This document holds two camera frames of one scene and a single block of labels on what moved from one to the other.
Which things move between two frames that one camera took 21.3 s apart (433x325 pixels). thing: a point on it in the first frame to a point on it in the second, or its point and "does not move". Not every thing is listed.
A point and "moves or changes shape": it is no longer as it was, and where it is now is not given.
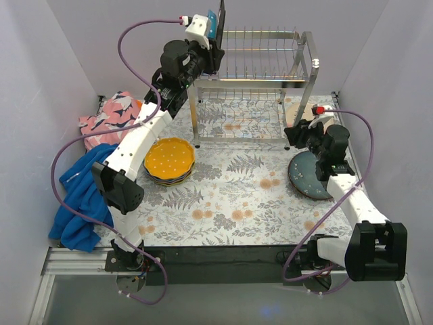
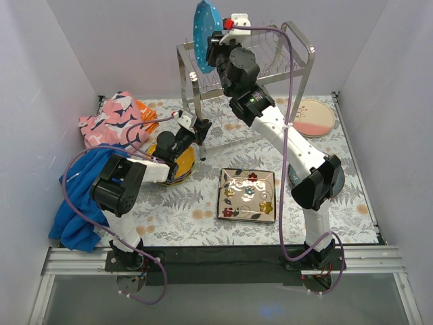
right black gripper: x=299 y=136 to x=212 y=49
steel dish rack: x=258 y=93 does not move
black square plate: x=221 y=23 to x=248 y=195
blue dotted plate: x=171 y=179 does not move
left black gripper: x=217 y=55 to x=197 y=128
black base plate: x=212 y=265 does not move
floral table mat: x=242 y=196 does not move
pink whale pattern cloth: x=118 y=110 does not move
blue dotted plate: x=212 y=28 moves or changes shape
